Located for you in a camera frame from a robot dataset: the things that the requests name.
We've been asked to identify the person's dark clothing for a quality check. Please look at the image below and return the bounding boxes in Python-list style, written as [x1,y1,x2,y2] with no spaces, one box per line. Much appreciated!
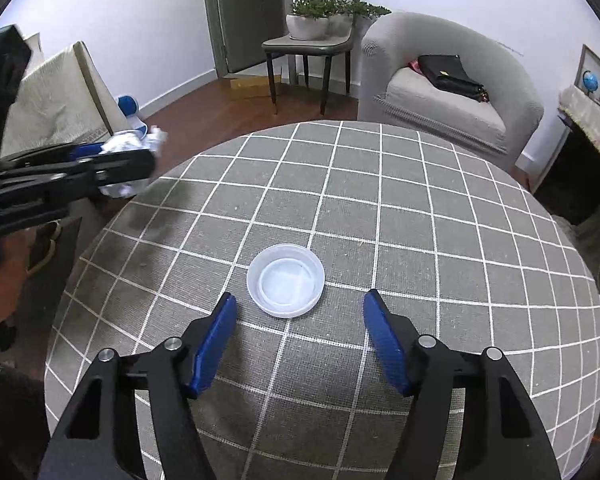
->
[0,360,51,480]

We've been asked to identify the round table with checked cloth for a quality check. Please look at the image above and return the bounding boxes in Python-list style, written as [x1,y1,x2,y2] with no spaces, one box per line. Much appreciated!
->
[44,120,600,480]

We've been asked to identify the black handbag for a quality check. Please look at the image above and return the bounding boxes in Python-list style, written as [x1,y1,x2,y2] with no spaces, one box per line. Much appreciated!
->
[414,54,490,103]

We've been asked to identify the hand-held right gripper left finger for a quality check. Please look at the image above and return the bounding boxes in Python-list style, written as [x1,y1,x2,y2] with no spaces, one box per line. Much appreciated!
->
[37,291,238,480]

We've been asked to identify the grey dining chair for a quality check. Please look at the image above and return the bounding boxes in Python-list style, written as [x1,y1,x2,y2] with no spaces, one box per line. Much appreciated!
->
[261,0,359,116]

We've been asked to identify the black cabinet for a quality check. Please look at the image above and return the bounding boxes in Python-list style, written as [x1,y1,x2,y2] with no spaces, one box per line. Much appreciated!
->
[532,115,600,226]

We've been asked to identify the silver picture frame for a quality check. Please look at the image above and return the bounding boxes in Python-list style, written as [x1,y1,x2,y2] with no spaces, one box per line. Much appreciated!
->
[576,44,600,96]

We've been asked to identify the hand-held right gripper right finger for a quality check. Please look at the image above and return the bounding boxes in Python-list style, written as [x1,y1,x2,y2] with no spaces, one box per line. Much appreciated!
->
[362,288,563,480]

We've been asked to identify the white plastic lid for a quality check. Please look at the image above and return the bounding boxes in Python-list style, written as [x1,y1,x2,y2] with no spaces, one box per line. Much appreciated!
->
[246,243,327,318]

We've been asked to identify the grey armchair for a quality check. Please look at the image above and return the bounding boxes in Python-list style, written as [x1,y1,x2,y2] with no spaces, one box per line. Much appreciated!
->
[357,11,545,158]

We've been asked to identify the white paper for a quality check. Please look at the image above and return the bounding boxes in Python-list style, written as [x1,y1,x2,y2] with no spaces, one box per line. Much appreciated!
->
[97,127,168,200]

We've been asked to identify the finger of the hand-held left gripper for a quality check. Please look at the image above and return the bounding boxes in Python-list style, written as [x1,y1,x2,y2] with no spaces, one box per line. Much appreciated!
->
[0,142,106,167]
[0,149,157,241]

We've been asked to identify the cardboard box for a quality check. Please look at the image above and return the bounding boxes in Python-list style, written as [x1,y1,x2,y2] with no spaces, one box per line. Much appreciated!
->
[229,75,283,101]

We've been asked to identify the green plant in white pot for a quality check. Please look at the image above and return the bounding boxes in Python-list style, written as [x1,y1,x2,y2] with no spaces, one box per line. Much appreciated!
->
[330,0,392,36]
[286,0,353,41]

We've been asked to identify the grey-green door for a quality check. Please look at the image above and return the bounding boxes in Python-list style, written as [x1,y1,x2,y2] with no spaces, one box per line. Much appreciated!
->
[200,0,295,78]

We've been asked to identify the grey fringed cabinet cloth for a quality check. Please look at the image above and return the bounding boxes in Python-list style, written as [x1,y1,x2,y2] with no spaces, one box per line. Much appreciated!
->
[559,85,600,181]

